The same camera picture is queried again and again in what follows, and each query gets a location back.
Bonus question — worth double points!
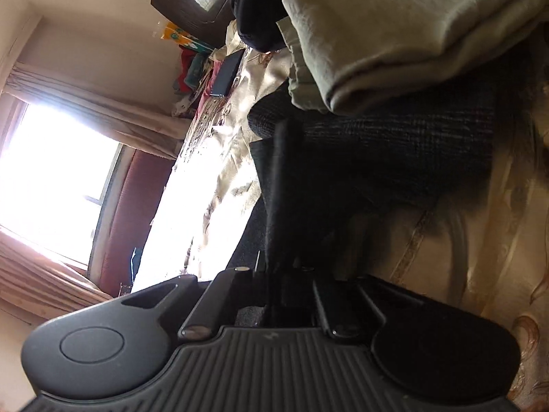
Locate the left beige curtain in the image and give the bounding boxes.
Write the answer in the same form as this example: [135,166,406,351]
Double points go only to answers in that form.
[0,229,112,320]

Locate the cluttered nightstand clothes pile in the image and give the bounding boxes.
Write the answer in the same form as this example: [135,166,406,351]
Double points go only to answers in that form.
[171,47,211,117]

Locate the beige curtain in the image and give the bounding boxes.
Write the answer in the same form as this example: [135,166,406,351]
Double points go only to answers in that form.
[3,62,191,160]
[0,229,112,320]

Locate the black smartphone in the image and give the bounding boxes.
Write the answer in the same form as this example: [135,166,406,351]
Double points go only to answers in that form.
[210,49,246,97]

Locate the right beige curtain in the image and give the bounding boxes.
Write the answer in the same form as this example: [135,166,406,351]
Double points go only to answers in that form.
[3,62,191,160]

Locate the black pants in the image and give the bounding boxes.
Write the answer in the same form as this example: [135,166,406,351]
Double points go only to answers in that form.
[235,85,520,328]

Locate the maroon sofa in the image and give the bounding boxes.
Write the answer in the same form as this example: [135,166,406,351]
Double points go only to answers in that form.
[98,151,174,297]

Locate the folded grey green blanket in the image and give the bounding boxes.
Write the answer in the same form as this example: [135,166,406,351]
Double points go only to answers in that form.
[278,0,548,115]

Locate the blue cloth on sofa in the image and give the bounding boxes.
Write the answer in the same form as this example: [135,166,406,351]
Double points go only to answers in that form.
[129,248,143,284]

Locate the floral satin bedspread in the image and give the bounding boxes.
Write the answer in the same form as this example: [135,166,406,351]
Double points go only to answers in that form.
[134,25,548,410]

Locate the yellow green snack bag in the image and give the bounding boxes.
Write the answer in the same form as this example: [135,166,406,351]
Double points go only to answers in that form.
[161,21,214,53]

